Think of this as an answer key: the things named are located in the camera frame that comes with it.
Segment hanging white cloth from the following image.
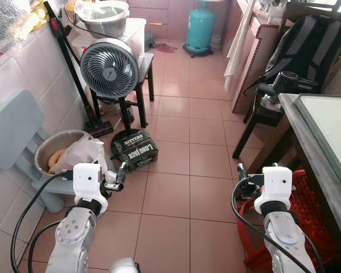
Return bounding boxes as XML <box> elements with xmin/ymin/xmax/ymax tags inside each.
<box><xmin>223</xmin><ymin>0</ymin><xmax>256</xmax><ymax>95</ymax></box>

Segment teal gas cylinder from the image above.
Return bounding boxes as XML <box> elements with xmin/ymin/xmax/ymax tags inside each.
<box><xmin>185</xmin><ymin>0</ymin><xmax>217</xmax><ymax>58</ymax></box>

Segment small black wooden stool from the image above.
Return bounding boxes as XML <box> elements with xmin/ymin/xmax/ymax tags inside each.
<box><xmin>88</xmin><ymin>52</ymin><xmax>155</xmax><ymax>129</ymax></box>

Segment green printed carton box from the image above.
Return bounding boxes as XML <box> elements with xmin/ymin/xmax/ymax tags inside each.
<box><xmin>111</xmin><ymin>131</ymin><xmax>159</xmax><ymax>172</ymax></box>

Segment grey round standing fan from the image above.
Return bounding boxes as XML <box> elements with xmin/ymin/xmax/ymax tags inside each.
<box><xmin>80</xmin><ymin>38</ymin><xmax>140</xmax><ymax>137</ymax></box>

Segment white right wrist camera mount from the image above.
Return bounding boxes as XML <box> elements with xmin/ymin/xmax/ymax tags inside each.
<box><xmin>255</xmin><ymin>166</ymin><xmax>292</xmax><ymax>213</ymax></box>

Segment round metal bowl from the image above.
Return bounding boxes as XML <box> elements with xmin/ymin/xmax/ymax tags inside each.
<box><xmin>34</xmin><ymin>130</ymin><xmax>95</xmax><ymax>177</ymax></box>

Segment black stick vacuum cleaner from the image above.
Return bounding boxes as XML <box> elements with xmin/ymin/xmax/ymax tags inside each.
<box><xmin>43</xmin><ymin>0</ymin><xmax>115</xmax><ymax>138</ymax></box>

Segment red plastic stool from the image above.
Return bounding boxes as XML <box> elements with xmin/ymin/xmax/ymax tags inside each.
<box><xmin>237</xmin><ymin>169</ymin><xmax>341</xmax><ymax>273</ymax></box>

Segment black hair dryer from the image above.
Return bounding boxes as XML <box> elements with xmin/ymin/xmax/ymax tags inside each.
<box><xmin>257</xmin><ymin>71</ymin><xmax>319</xmax><ymax>101</ymax></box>

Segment grey plastic folding stool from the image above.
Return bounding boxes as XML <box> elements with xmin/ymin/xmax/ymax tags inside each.
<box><xmin>0</xmin><ymin>88</ymin><xmax>74</xmax><ymax>214</ymax></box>

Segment yellow cloth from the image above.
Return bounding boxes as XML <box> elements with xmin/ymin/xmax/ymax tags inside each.
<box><xmin>23</xmin><ymin>6</ymin><xmax>49</xmax><ymax>32</ymax></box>

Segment orange food lump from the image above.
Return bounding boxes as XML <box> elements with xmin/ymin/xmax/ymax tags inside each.
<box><xmin>48</xmin><ymin>149</ymin><xmax>66</xmax><ymax>172</ymax></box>

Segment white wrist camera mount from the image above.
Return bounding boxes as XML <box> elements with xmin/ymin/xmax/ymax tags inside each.
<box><xmin>255</xmin><ymin>166</ymin><xmax>292</xmax><ymax>213</ymax></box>
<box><xmin>72</xmin><ymin>163</ymin><xmax>110</xmax><ymax>214</ymax></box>

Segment pink wooden cabinet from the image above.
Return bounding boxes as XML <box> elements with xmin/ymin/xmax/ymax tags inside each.
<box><xmin>232</xmin><ymin>0</ymin><xmax>282</xmax><ymax>114</ymax></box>

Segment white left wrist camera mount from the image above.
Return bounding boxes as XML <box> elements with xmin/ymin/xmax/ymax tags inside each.
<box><xmin>72</xmin><ymin>163</ymin><xmax>110</xmax><ymax>214</ymax></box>

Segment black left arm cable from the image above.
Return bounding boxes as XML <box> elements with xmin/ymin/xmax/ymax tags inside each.
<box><xmin>10</xmin><ymin>172</ymin><xmax>74</xmax><ymax>273</ymax></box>
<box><xmin>27</xmin><ymin>221</ymin><xmax>64</xmax><ymax>273</ymax></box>

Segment white plastic storage box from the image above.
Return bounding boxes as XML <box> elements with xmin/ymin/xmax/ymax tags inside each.
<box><xmin>65</xmin><ymin>17</ymin><xmax>147</xmax><ymax>64</ymax></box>

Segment small grey step stool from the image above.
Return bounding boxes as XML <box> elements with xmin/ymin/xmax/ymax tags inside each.
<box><xmin>143</xmin><ymin>31</ymin><xmax>156</xmax><ymax>49</ymax></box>

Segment large metal basin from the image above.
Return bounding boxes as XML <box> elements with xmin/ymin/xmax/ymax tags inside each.
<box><xmin>74</xmin><ymin>0</ymin><xmax>130</xmax><ymax>39</ymax></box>

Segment silver foil sheet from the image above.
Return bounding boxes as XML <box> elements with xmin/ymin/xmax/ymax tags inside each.
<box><xmin>0</xmin><ymin>0</ymin><xmax>49</xmax><ymax>61</ymax></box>

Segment grey robot torso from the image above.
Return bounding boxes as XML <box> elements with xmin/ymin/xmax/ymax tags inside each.
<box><xmin>108</xmin><ymin>257</ymin><xmax>142</xmax><ymax>273</ymax></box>

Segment pale green glass board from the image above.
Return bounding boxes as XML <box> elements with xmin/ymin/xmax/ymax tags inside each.
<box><xmin>296</xmin><ymin>94</ymin><xmax>341</xmax><ymax>197</ymax></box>

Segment clear white plastic bag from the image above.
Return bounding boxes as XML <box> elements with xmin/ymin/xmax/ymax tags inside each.
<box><xmin>54</xmin><ymin>135</ymin><xmax>118</xmax><ymax>186</ymax></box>

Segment black grey backpack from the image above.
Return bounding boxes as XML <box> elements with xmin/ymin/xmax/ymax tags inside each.
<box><xmin>264</xmin><ymin>15</ymin><xmax>341</xmax><ymax>92</ymax></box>

